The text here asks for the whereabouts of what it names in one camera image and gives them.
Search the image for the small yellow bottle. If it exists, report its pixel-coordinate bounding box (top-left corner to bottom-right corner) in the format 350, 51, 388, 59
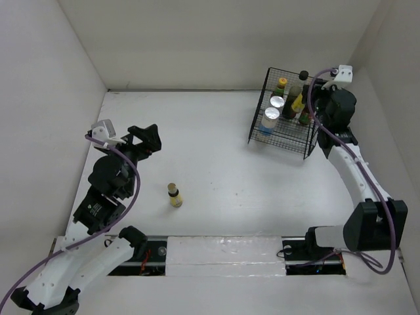
167, 182, 182, 207
291, 92, 305, 114

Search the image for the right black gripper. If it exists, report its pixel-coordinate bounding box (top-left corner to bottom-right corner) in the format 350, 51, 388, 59
301, 78, 342, 128

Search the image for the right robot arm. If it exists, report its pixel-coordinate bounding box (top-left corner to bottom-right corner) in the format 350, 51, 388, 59
303, 79, 408, 259

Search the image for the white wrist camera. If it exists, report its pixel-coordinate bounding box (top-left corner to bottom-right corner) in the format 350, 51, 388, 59
87, 119, 126, 146
322, 65, 353, 90

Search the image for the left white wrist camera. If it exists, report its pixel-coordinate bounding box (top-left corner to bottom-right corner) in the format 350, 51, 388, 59
87, 119, 126, 146

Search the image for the tall dark sauce bottle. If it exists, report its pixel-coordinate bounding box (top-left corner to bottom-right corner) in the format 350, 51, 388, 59
282, 70, 309, 119

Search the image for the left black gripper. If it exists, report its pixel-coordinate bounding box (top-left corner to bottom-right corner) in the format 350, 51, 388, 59
103, 123, 161, 196

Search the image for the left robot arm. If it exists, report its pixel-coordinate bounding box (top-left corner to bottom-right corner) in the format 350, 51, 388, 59
4, 119, 161, 314

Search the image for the red chili sauce bottle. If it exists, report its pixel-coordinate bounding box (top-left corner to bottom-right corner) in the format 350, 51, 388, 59
299, 108, 312, 125
272, 77, 287, 97

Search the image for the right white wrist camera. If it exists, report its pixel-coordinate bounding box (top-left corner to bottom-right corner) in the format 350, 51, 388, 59
322, 65, 353, 90

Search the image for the black wire rack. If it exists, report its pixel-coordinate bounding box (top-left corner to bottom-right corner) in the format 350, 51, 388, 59
248, 67, 317, 159

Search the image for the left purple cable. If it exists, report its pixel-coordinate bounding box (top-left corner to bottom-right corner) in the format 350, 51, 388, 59
6, 133, 144, 298

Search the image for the silver-lid shaker jar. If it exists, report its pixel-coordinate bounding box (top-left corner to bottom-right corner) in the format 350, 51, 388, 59
259, 107, 280, 137
270, 95, 285, 111

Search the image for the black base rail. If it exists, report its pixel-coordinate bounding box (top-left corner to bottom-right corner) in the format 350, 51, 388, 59
110, 236, 347, 278

